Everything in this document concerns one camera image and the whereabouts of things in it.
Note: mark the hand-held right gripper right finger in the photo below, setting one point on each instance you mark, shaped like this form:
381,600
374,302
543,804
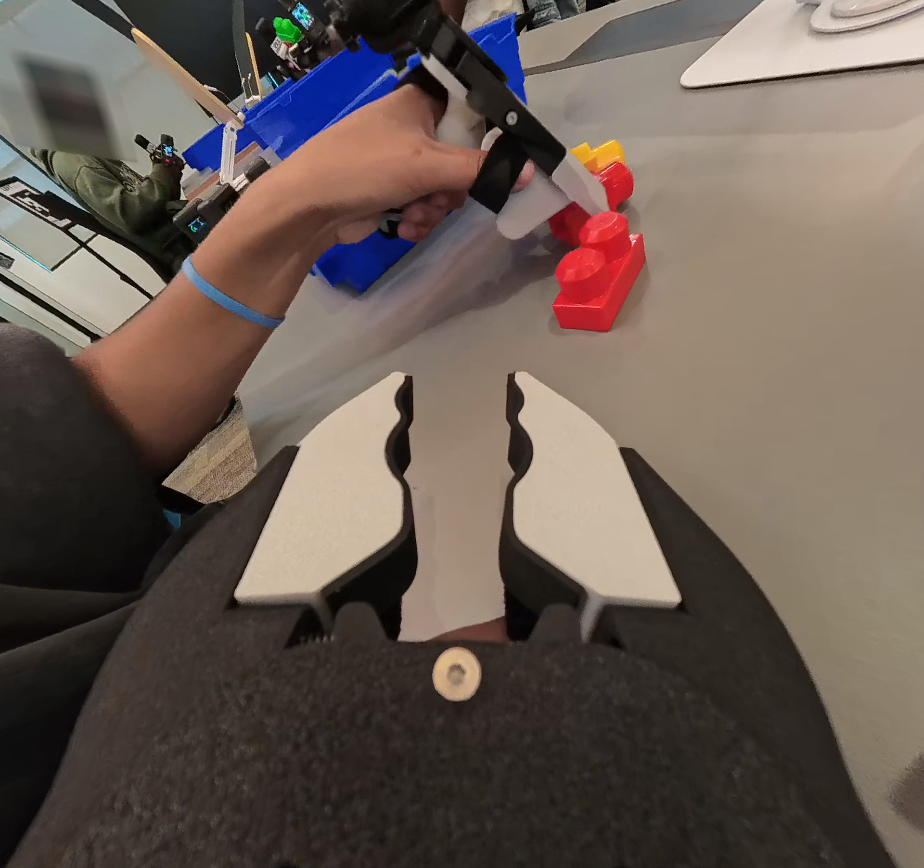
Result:
585,514

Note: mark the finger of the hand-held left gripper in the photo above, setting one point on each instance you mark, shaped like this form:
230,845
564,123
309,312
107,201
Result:
577,185

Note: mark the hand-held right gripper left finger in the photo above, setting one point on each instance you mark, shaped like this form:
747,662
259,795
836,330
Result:
332,514

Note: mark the orange single-stud block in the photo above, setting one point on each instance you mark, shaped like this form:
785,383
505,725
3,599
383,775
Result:
603,154

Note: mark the red single-stud block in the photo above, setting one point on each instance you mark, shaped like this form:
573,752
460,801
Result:
619,185

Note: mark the red two-stud block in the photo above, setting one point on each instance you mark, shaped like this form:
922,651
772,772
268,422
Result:
599,297

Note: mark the blue plastic bin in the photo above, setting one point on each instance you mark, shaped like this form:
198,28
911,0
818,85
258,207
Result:
310,95
361,261

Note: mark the grey desk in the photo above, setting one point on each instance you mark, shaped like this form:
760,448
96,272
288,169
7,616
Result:
758,305

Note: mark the person's left hand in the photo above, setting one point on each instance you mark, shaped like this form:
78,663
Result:
346,175

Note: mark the white folding stand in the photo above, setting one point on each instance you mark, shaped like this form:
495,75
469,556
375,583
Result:
758,45
227,153

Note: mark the blue wristband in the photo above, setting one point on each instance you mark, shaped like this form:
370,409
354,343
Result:
224,297

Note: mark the wooden board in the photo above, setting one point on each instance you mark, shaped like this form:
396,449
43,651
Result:
180,73

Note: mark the person's dark sweatshirt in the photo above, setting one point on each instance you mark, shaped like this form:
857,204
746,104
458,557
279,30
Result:
65,485

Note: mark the black framed sign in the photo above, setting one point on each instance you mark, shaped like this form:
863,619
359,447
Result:
36,211

